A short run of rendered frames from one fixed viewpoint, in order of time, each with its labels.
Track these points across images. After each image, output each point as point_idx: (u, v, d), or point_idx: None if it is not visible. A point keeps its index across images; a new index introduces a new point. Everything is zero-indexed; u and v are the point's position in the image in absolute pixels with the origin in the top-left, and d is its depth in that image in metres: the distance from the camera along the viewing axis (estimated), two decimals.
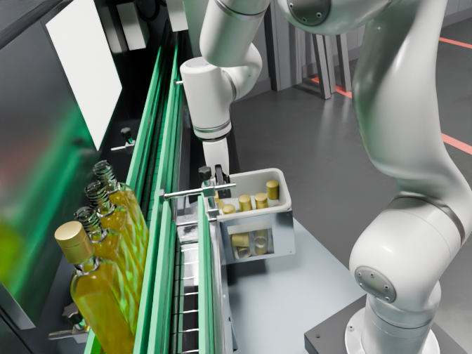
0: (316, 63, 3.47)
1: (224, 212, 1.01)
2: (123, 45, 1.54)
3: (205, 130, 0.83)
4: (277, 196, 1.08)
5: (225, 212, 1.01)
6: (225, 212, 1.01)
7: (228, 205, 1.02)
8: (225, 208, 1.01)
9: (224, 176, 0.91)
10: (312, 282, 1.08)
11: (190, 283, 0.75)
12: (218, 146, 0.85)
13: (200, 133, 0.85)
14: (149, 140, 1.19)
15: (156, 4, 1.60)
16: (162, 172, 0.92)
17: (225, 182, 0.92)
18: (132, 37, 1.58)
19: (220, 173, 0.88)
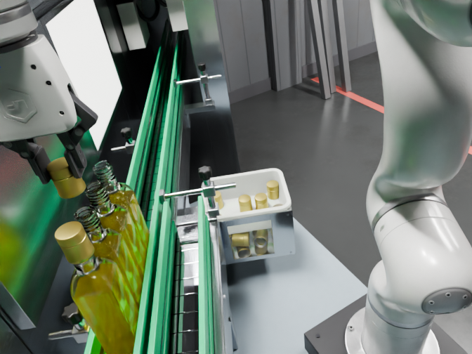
0: (316, 63, 3.47)
1: (68, 168, 0.49)
2: (123, 45, 1.54)
3: (20, 8, 0.38)
4: (277, 196, 1.08)
5: None
6: None
7: (53, 164, 0.50)
8: (60, 166, 0.49)
9: None
10: (312, 282, 1.08)
11: (190, 283, 0.75)
12: (49, 44, 0.42)
13: (14, 24, 0.37)
14: (149, 140, 1.19)
15: (156, 4, 1.60)
16: (162, 172, 0.92)
17: (76, 130, 0.48)
18: (132, 37, 1.58)
19: (79, 100, 0.45)
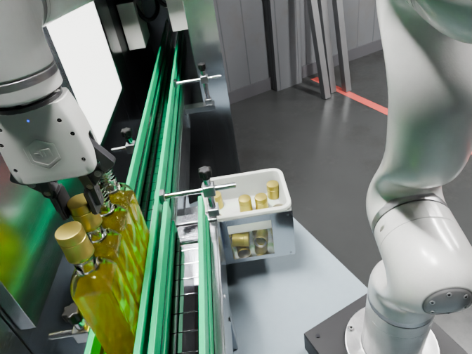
0: (316, 63, 3.47)
1: (87, 206, 0.53)
2: (123, 45, 1.54)
3: (48, 69, 0.42)
4: (277, 196, 1.08)
5: None
6: None
7: (72, 201, 0.53)
8: (80, 204, 0.53)
9: None
10: (312, 282, 1.08)
11: (190, 283, 0.75)
12: (72, 97, 0.46)
13: (43, 84, 0.41)
14: (149, 140, 1.19)
15: (156, 4, 1.60)
16: (162, 172, 0.92)
17: (94, 171, 0.52)
18: (132, 37, 1.58)
19: (98, 145, 0.49)
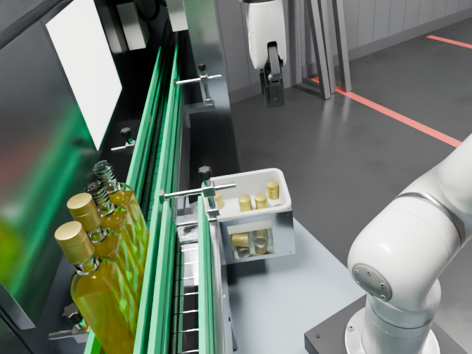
0: (316, 63, 3.47)
1: (87, 205, 0.53)
2: (123, 45, 1.54)
3: None
4: (277, 196, 1.08)
5: (89, 203, 0.53)
6: (88, 203, 0.53)
7: (72, 201, 0.53)
8: (80, 204, 0.53)
9: None
10: (312, 282, 1.08)
11: (190, 283, 0.75)
12: (275, 8, 0.55)
13: None
14: (149, 140, 1.19)
15: (156, 4, 1.60)
16: (162, 172, 0.92)
17: (279, 76, 0.62)
18: (132, 37, 1.58)
19: (275, 55, 0.58)
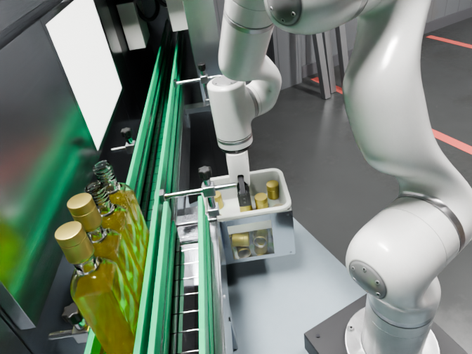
0: (316, 63, 3.47)
1: (87, 205, 0.53)
2: (123, 45, 1.54)
3: (230, 143, 0.89)
4: (277, 196, 1.08)
5: (89, 203, 0.53)
6: (88, 203, 0.53)
7: (72, 201, 0.53)
8: (80, 204, 0.53)
9: (245, 185, 0.97)
10: (312, 282, 1.08)
11: (190, 283, 0.75)
12: (241, 158, 0.91)
13: (224, 146, 0.90)
14: (149, 140, 1.19)
15: (156, 4, 1.60)
16: (162, 172, 0.92)
17: (246, 191, 0.98)
18: (132, 37, 1.58)
19: (242, 182, 0.94)
